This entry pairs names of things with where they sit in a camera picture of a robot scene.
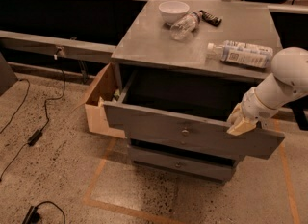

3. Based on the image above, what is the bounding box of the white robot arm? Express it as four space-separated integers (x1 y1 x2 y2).
227 47 308 136

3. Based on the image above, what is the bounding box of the grey top drawer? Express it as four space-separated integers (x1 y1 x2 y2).
105 69 285 159

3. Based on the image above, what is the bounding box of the black plug with cable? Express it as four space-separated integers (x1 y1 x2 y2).
22 200 65 224

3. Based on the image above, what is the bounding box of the grey drawer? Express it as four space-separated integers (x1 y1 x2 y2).
130 138 199 149
105 69 285 159
128 145 235 181

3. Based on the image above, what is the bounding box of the open cardboard box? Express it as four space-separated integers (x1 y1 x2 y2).
74 63 125 138

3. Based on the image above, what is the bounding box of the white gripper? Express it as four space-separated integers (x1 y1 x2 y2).
227 87 278 136

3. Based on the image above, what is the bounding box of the labelled plastic water bottle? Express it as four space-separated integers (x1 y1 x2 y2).
207 40 273 69

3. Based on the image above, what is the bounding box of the black remote control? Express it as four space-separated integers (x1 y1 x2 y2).
201 10 222 27

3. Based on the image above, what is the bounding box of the white ceramic bowl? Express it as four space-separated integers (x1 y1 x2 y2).
159 1 190 25

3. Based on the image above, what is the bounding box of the grey bottom drawer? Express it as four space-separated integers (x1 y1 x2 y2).
128 145 235 181

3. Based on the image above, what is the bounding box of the grey drawer cabinet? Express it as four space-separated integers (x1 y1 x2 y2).
105 0 284 182

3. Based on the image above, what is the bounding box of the clear empty plastic bottle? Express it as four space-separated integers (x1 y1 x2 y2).
170 12 202 40

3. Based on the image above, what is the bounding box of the black power adapter with cable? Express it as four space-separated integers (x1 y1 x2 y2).
0 46 67 183

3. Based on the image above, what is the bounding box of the grey middle drawer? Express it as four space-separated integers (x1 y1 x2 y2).
130 138 199 149

